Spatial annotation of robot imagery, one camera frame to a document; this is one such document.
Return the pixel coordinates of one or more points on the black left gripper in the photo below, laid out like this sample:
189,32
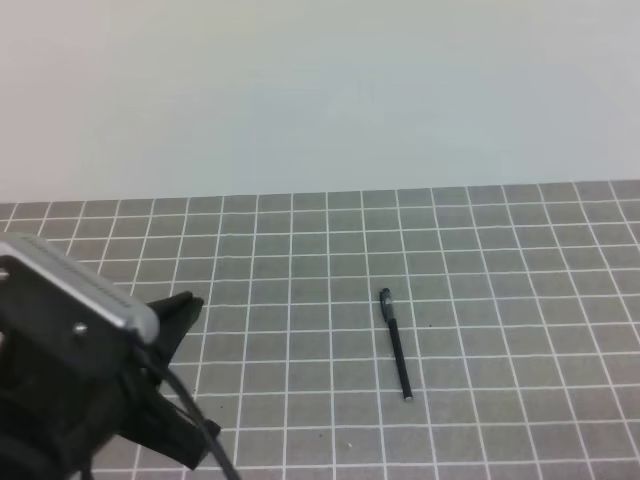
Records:
55,419

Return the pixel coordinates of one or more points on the black pen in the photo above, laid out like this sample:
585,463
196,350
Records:
388,313

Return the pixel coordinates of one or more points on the grey grid tablecloth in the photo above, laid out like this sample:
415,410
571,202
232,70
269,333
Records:
517,308

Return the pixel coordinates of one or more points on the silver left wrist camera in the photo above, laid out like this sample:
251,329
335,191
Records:
67,310

